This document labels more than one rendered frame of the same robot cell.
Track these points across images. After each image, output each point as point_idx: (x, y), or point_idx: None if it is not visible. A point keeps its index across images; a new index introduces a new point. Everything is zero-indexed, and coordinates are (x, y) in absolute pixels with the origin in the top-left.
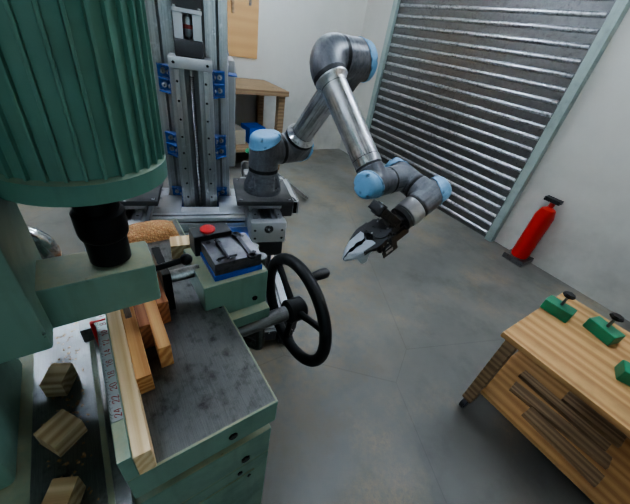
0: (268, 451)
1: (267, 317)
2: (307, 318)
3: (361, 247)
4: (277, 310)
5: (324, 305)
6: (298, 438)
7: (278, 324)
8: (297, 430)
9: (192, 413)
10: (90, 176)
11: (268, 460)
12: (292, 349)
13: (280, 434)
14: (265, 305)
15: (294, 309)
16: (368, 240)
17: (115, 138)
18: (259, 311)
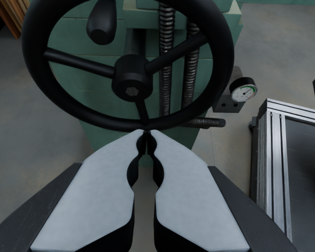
0: (143, 198)
1: (130, 36)
2: (87, 59)
3: (113, 168)
4: (134, 48)
5: (31, 3)
6: (138, 227)
7: (163, 116)
8: (145, 230)
9: None
10: None
11: (138, 195)
12: (121, 118)
13: (150, 213)
14: (128, 6)
15: (119, 59)
16: (111, 225)
17: None
18: (123, 1)
